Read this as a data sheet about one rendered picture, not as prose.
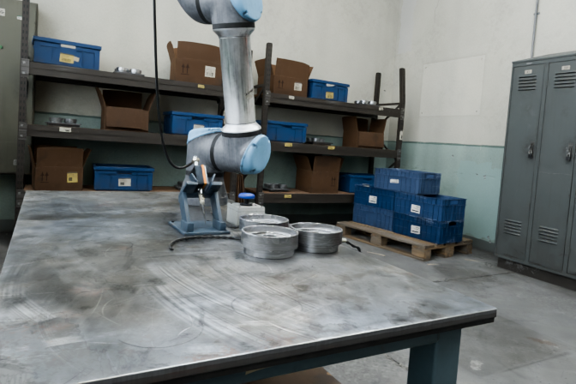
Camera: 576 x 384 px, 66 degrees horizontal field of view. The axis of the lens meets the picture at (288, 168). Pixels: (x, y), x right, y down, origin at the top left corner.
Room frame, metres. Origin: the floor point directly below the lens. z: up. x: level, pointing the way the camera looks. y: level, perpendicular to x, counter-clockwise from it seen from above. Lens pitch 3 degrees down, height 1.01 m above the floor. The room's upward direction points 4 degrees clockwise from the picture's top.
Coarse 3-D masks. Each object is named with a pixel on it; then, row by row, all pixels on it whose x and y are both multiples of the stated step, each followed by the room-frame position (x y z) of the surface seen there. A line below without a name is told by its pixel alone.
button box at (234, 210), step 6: (228, 204) 1.09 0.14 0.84; (234, 204) 1.08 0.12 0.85; (240, 204) 1.07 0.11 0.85; (246, 204) 1.07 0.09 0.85; (252, 204) 1.08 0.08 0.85; (228, 210) 1.09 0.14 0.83; (234, 210) 1.06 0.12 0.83; (240, 210) 1.04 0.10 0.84; (246, 210) 1.05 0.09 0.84; (252, 210) 1.05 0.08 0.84; (258, 210) 1.06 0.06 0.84; (264, 210) 1.07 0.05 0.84; (228, 216) 1.09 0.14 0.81; (234, 216) 1.05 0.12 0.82; (234, 222) 1.05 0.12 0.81
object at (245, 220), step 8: (240, 216) 0.94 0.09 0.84; (248, 216) 0.97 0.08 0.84; (256, 216) 0.99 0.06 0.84; (264, 216) 0.99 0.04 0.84; (272, 216) 0.99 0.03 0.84; (280, 216) 0.98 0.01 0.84; (240, 224) 0.92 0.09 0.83; (248, 224) 0.90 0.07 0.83; (256, 224) 0.89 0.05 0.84; (264, 224) 0.89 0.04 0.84; (272, 224) 0.89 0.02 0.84; (280, 224) 0.90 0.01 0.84; (288, 224) 0.93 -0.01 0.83
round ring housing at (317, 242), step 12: (300, 228) 0.92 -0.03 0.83; (312, 228) 0.93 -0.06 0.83; (324, 228) 0.92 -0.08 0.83; (336, 228) 0.90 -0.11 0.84; (300, 240) 0.84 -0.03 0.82; (312, 240) 0.83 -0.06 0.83; (324, 240) 0.83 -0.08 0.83; (336, 240) 0.84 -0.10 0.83; (312, 252) 0.83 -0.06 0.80; (324, 252) 0.84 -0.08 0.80
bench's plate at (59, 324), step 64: (64, 192) 1.38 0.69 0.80; (128, 192) 1.48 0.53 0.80; (64, 256) 0.70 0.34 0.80; (128, 256) 0.72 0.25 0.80; (192, 256) 0.75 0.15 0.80; (320, 256) 0.81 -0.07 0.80; (0, 320) 0.45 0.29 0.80; (64, 320) 0.47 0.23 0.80; (128, 320) 0.48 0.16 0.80; (192, 320) 0.49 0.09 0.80; (256, 320) 0.50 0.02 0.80; (320, 320) 0.51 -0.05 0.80; (384, 320) 0.53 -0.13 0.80; (448, 320) 0.55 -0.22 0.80
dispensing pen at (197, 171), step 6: (192, 162) 1.02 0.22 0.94; (198, 162) 1.02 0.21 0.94; (198, 168) 0.99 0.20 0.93; (198, 174) 0.98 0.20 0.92; (198, 180) 0.97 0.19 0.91; (198, 186) 0.97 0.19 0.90; (198, 192) 0.97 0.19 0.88; (204, 198) 0.97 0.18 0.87; (204, 204) 0.97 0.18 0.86; (204, 210) 0.96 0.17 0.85; (204, 216) 0.95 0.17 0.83
